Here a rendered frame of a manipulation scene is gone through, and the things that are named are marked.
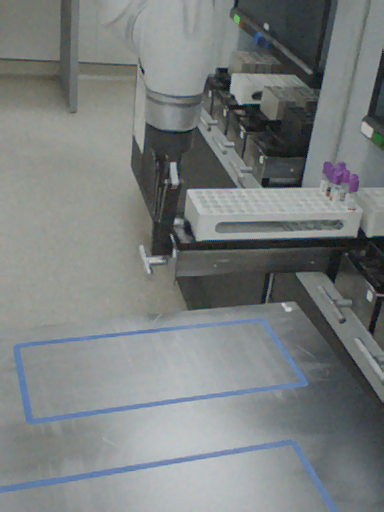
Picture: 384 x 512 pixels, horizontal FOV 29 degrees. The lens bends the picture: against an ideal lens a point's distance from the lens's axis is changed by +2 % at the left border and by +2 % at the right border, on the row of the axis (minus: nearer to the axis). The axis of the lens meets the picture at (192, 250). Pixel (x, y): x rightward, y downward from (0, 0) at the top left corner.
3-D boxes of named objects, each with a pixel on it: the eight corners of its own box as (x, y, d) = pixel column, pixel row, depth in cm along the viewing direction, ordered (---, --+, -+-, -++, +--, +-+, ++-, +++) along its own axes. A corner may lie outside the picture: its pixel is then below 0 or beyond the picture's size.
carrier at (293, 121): (305, 149, 166) (310, 123, 163) (297, 149, 165) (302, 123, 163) (287, 130, 176) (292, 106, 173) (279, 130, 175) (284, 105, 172)
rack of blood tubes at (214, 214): (334, 217, 141) (341, 187, 138) (357, 243, 133) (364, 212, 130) (182, 220, 133) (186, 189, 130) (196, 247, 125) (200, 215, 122)
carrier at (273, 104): (282, 125, 179) (287, 100, 176) (274, 125, 178) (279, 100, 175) (267, 109, 188) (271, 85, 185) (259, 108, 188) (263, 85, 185)
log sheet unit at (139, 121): (132, 136, 320) (137, 51, 303) (144, 161, 297) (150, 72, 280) (127, 136, 320) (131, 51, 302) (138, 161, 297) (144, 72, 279)
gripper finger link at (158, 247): (170, 218, 127) (171, 220, 126) (167, 253, 130) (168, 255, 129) (153, 218, 126) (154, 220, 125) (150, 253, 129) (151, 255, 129)
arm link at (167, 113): (195, 80, 120) (192, 116, 123) (140, 77, 118) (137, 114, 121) (210, 98, 113) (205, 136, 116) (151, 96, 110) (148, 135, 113)
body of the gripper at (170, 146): (200, 133, 115) (194, 188, 120) (188, 114, 123) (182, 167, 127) (153, 133, 114) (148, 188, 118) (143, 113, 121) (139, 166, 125)
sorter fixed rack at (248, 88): (331, 98, 207) (335, 76, 204) (345, 110, 199) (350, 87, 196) (228, 96, 200) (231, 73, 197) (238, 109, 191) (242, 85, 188)
